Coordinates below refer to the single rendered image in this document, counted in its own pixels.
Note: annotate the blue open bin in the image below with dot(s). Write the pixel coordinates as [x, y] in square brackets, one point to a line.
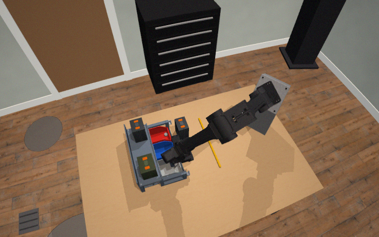
[162, 147]

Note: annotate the olive green case with orange latches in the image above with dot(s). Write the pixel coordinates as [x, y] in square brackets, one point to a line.
[147, 166]

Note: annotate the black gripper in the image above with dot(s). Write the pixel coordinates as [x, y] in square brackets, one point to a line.
[181, 159]

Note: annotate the grey metal bin rack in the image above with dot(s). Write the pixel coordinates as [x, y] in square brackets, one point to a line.
[146, 147]

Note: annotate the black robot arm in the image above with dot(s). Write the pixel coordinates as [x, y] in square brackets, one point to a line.
[222, 126]

